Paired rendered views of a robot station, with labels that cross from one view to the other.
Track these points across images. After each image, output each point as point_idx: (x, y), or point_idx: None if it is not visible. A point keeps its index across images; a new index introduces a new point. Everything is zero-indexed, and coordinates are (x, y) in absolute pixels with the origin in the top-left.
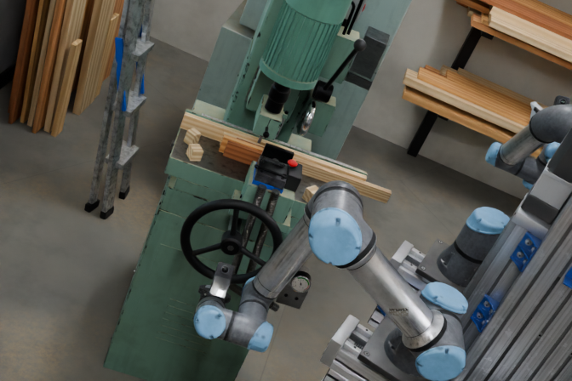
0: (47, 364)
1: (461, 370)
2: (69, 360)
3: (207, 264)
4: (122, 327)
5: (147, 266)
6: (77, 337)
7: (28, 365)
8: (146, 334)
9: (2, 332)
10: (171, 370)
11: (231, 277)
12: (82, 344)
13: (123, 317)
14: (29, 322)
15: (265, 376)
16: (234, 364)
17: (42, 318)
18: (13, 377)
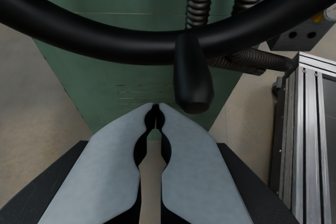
0: (48, 158)
1: None
2: (67, 145)
3: (140, 24)
4: (89, 119)
5: (56, 56)
6: (72, 120)
7: (30, 165)
8: (115, 118)
9: (5, 140)
10: (153, 132)
11: (207, 37)
12: (77, 126)
13: (82, 112)
14: (29, 121)
15: (227, 100)
16: (209, 117)
17: (40, 113)
18: (16, 185)
